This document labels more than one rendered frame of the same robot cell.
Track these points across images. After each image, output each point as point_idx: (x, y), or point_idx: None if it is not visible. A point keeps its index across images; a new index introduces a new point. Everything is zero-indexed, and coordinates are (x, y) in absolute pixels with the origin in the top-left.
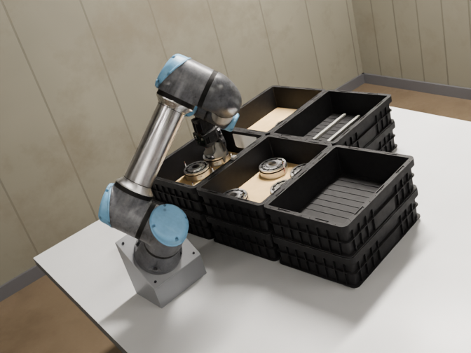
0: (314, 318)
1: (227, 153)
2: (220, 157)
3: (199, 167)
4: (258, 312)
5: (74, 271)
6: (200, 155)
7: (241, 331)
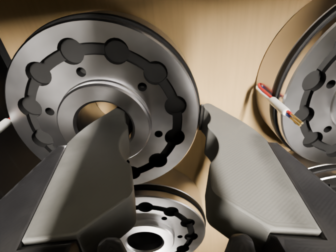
0: None
1: (188, 71)
2: (193, 139)
3: (173, 241)
4: None
5: None
6: (17, 163)
7: None
